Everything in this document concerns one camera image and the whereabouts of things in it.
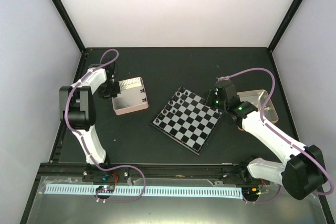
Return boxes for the black and white chessboard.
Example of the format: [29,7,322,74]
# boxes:
[150,87,221,155]

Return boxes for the light blue slotted cable duct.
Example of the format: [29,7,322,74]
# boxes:
[44,184,243,199]

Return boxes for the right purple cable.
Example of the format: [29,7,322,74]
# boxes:
[217,68,332,206]

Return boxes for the black frame post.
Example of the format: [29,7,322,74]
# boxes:
[267,0,303,53]
[51,0,86,52]

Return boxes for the right black frame post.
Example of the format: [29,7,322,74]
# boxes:
[267,0,303,53]

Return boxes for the black aluminium rail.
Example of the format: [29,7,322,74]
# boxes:
[41,163,271,183]

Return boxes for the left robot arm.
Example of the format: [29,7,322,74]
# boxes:
[59,62,120,182]

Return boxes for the left black frame post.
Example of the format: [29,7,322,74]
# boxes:
[51,0,86,52]

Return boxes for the small circuit board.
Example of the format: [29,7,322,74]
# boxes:
[96,185,114,194]

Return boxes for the pink metal tin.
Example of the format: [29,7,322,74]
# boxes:
[112,77,149,115]

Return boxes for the orange metal tin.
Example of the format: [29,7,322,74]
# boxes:
[237,89,279,124]

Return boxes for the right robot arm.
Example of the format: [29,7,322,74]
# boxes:
[204,79,328,200]

